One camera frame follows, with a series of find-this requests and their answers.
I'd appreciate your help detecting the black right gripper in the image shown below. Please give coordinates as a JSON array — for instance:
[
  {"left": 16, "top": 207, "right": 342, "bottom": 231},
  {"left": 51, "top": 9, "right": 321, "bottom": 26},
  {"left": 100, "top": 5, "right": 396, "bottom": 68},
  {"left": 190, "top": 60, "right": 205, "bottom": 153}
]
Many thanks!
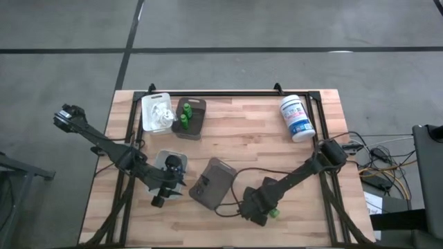
[{"left": 239, "top": 187, "right": 278, "bottom": 228}]

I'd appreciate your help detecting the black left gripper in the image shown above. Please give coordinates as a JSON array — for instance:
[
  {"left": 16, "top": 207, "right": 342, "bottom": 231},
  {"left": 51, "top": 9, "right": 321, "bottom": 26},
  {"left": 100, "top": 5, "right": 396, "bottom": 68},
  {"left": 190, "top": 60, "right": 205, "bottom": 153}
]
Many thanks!
[{"left": 148, "top": 155, "right": 187, "bottom": 209}]

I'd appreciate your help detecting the cotton balls bag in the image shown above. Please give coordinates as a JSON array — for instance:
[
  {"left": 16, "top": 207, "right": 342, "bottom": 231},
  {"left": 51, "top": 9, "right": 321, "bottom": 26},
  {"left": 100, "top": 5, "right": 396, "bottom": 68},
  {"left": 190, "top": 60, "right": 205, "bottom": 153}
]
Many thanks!
[
  {"left": 150, "top": 102, "right": 165, "bottom": 120},
  {"left": 161, "top": 109, "right": 176, "bottom": 126}
]

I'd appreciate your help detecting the clear frosted plastic bin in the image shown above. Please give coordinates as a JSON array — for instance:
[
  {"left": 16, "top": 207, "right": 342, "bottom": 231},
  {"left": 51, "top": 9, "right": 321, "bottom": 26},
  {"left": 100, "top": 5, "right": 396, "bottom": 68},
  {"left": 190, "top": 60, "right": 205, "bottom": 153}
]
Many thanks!
[{"left": 152, "top": 149, "right": 190, "bottom": 198}]

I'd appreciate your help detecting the large smoky grey bin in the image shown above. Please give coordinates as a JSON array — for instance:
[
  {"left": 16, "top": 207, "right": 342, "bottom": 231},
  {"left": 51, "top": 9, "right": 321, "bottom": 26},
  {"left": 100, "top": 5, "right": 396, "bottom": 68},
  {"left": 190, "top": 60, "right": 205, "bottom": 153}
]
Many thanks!
[{"left": 188, "top": 157, "right": 238, "bottom": 211}]

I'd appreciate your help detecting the small dark brown bin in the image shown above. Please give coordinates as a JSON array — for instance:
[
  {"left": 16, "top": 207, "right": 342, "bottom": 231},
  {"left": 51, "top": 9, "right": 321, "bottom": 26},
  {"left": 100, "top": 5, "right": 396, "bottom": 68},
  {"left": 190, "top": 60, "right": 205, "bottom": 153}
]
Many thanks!
[{"left": 171, "top": 97, "right": 208, "bottom": 141}]

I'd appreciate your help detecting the white plastic bin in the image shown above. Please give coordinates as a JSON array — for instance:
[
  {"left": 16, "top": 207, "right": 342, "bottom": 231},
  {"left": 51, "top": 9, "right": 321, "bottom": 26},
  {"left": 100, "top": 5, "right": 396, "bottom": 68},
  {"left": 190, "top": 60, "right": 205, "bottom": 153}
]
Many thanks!
[{"left": 141, "top": 92, "right": 174, "bottom": 135}]

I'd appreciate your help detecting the white wipes canister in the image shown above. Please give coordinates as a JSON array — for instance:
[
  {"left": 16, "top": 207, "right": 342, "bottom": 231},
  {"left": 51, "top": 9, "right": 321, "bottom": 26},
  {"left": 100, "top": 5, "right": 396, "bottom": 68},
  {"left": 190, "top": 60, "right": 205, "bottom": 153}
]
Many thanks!
[{"left": 279, "top": 95, "right": 316, "bottom": 143}]

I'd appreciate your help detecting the white paper sheet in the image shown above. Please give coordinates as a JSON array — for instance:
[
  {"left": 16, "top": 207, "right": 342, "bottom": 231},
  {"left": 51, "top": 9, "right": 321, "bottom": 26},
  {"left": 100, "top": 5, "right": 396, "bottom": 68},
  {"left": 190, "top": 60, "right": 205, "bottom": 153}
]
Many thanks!
[{"left": 363, "top": 191, "right": 383, "bottom": 215}]

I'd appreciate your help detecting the black power brick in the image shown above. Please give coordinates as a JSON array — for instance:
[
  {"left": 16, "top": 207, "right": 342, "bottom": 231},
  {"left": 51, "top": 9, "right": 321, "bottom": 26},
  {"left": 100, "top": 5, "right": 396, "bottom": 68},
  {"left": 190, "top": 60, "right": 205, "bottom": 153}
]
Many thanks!
[{"left": 361, "top": 174, "right": 392, "bottom": 191}]

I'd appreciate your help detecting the grey metal stand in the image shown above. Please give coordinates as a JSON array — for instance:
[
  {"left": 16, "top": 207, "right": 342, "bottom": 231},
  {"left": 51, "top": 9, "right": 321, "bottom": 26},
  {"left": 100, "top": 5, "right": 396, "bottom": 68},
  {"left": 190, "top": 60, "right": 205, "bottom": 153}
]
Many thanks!
[{"left": 0, "top": 151, "right": 56, "bottom": 249}]

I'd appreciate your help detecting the grey cart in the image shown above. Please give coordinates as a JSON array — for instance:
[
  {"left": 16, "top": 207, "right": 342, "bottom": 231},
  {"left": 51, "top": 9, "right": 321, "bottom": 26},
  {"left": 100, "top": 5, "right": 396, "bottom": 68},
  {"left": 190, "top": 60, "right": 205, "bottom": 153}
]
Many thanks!
[{"left": 411, "top": 124, "right": 443, "bottom": 249}]

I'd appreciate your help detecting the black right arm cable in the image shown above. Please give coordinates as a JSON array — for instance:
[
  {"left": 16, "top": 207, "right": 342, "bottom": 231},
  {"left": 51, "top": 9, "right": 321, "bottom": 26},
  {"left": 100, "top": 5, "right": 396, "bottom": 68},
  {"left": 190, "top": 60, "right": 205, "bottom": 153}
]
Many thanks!
[{"left": 213, "top": 131, "right": 364, "bottom": 219}]

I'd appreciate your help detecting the black metal frame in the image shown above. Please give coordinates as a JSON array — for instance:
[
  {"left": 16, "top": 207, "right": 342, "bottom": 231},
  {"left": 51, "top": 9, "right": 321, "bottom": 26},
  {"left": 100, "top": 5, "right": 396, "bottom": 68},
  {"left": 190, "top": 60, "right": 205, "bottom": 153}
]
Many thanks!
[{"left": 79, "top": 82, "right": 373, "bottom": 248}]

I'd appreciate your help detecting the yellow cable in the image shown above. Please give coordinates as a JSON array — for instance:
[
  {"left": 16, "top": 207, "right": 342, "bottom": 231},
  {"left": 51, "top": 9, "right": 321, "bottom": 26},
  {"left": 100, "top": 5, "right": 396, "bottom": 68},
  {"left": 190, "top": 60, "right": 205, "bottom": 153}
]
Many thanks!
[{"left": 358, "top": 160, "right": 416, "bottom": 201}]

